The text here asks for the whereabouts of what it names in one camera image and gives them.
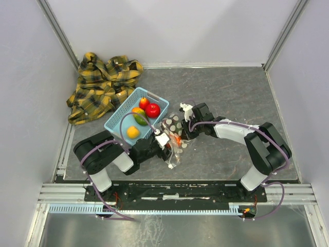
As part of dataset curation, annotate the light blue plastic basket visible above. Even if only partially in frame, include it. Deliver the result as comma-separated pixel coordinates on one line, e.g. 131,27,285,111
103,86,170,146

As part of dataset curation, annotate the yellow plaid shirt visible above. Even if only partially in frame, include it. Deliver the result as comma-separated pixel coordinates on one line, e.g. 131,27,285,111
66,52,143,125

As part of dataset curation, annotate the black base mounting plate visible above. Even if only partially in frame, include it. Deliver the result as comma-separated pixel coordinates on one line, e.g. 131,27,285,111
84,180,267,211

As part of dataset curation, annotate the green orange fake mango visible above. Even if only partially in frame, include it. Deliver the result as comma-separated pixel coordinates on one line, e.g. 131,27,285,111
132,107,149,126

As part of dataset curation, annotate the yellow orange fake fruit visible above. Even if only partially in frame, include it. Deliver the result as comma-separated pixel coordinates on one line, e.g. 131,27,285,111
126,126,140,139

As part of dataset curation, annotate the dark purple fake fruit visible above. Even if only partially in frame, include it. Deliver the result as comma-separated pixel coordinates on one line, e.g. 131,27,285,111
162,118,182,135

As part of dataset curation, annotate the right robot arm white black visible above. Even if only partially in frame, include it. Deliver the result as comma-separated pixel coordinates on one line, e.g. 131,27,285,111
179,103,292,201

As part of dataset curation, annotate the orange fake orange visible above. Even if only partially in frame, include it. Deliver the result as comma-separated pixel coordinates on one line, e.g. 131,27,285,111
175,136,181,145

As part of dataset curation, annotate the clear polka dot zip bag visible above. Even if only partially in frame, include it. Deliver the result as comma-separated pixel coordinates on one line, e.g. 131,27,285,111
160,112,190,169

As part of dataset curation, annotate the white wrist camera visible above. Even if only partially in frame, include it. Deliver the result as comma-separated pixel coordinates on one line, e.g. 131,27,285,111
179,103,194,122
154,129,170,150

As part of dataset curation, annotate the red fake apple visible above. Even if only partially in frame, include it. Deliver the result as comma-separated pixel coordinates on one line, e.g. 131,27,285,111
145,103,161,118

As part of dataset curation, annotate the light blue cable duct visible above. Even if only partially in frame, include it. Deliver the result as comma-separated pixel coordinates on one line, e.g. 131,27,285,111
48,201,245,215

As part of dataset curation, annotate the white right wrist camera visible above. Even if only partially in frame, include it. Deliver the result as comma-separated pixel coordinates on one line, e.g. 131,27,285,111
179,103,194,122

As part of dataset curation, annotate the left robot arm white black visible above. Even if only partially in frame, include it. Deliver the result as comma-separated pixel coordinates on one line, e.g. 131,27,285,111
74,131,173,201

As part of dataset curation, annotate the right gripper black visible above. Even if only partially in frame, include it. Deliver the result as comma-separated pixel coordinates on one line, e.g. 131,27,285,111
179,116,203,142

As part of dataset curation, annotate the aluminium frame rail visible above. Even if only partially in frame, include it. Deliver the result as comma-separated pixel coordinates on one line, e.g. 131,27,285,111
36,0,80,70

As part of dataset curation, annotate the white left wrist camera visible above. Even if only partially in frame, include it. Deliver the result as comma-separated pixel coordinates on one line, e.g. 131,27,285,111
154,129,170,150

